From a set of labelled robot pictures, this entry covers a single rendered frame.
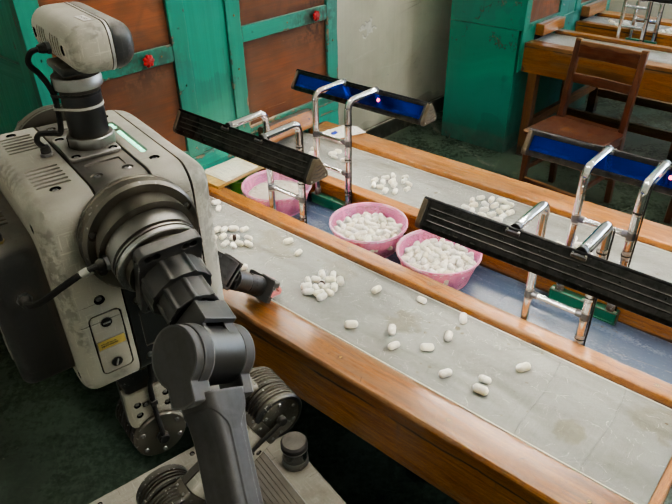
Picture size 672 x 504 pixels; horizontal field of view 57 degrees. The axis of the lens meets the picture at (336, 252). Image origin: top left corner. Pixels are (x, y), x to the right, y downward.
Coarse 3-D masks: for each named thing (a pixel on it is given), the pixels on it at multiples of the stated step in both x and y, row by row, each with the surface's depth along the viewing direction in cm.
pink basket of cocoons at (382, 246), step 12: (360, 204) 219; (372, 204) 219; (384, 204) 218; (336, 216) 214; (348, 216) 218; (396, 216) 215; (348, 240) 199; (384, 240) 198; (396, 240) 202; (384, 252) 203
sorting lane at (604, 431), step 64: (256, 256) 197; (320, 256) 196; (320, 320) 169; (384, 320) 169; (448, 320) 169; (448, 384) 148; (512, 384) 148; (576, 384) 148; (576, 448) 132; (640, 448) 132
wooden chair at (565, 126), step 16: (576, 48) 352; (592, 48) 346; (608, 48) 340; (624, 48) 334; (576, 64) 356; (624, 64) 336; (640, 64) 329; (576, 80) 358; (592, 80) 352; (608, 80) 346; (640, 80) 332; (560, 112) 370; (624, 112) 342; (528, 128) 354; (544, 128) 355; (560, 128) 355; (576, 128) 355; (592, 128) 353; (608, 128) 353; (624, 128) 344; (608, 144) 335; (528, 160) 361; (560, 192) 352; (608, 192) 370
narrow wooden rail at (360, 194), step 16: (336, 192) 233; (352, 192) 227; (368, 192) 227; (400, 208) 216; (416, 208) 216; (448, 240) 206; (512, 272) 195; (544, 288) 189; (624, 320) 176; (640, 320) 172; (656, 336) 171
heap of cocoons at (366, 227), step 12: (360, 216) 218; (372, 216) 217; (384, 216) 218; (336, 228) 210; (348, 228) 210; (360, 228) 211; (372, 228) 210; (384, 228) 210; (396, 228) 209; (360, 240) 204; (372, 240) 205; (372, 252) 201
